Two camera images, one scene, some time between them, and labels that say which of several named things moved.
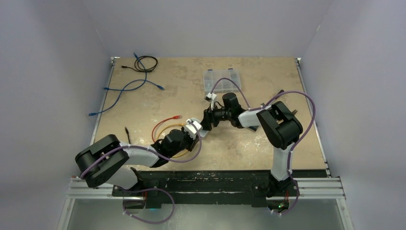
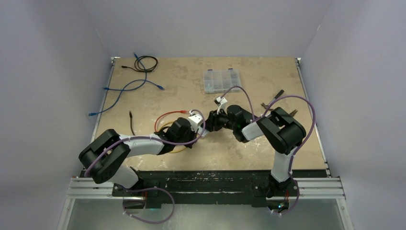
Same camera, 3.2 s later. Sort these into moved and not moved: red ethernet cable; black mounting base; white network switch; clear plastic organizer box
Moved: red ethernet cable
Not moved: white network switch; clear plastic organizer box; black mounting base
